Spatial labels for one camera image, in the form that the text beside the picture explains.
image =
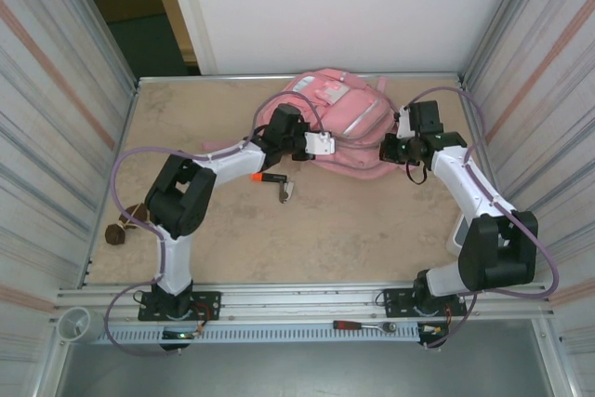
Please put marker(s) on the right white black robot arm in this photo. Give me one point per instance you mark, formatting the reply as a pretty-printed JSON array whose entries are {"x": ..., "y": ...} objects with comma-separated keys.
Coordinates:
[{"x": 497, "y": 253}]

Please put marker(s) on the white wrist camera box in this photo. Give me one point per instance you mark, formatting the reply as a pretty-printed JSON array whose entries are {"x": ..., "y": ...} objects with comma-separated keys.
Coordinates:
[
  {"x": 404, "y": 123},
  {"x": 320, "y": 142}
]

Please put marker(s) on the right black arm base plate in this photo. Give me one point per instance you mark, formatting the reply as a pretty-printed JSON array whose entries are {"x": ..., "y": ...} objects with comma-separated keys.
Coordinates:
[{"x": 397, "y": 301}]

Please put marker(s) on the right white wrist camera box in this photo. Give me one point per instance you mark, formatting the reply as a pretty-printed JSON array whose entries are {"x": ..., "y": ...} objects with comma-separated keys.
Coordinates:
[{"x": 404, "y": 123}]

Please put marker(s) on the black highlighter with orange cap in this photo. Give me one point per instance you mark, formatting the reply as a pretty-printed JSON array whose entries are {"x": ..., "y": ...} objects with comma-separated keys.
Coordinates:
[{"x": 272, "y": 177}]

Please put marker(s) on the white plastic cup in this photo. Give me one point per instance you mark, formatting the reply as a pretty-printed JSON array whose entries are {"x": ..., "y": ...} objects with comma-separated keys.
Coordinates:
[{"x": 76, "y": 322}]

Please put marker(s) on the aluminium mounting rail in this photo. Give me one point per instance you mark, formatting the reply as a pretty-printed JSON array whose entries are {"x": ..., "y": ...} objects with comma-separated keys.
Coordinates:
[{"x": 302, "y": 301}]

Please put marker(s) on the brown tied bundle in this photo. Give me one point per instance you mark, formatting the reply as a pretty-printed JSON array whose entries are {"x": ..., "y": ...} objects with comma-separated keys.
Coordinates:
[{"x": 116, "y": 235}]

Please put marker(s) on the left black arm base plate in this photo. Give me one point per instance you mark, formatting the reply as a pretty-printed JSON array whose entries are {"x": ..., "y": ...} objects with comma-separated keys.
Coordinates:
[{"x": 207, "y": 306}]

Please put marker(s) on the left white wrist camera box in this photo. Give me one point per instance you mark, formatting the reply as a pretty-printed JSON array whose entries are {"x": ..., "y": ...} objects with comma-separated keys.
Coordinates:
[{"x": 320, "y": 142}]

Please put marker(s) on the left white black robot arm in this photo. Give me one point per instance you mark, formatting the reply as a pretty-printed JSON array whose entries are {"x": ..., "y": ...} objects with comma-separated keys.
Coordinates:
[{"x": 181, "y": 197}]

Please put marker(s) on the white door frame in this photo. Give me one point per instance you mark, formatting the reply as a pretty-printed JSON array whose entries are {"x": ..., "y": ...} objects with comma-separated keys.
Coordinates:
[{"x": 186, "y": 20}]

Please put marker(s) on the grey stapler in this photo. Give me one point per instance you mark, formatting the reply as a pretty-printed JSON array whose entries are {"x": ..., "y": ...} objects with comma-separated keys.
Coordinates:
[{"x": 286, "y": 192}]

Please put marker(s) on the pink student backpack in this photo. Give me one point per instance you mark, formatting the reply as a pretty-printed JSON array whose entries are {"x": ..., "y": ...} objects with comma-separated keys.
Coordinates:
[{"x": 353, "y": 104}]

